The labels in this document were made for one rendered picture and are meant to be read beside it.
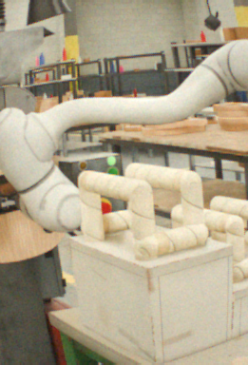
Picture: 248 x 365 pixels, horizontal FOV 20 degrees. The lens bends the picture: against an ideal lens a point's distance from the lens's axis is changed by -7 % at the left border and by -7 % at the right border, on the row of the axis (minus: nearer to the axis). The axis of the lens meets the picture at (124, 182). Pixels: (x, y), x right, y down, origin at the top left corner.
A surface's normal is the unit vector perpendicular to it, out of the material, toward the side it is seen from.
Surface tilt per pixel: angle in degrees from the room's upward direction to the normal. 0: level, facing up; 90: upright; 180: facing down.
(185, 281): 90
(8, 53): 90
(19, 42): 90
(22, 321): 90
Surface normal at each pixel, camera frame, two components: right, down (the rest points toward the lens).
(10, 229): 0.47, 0.06
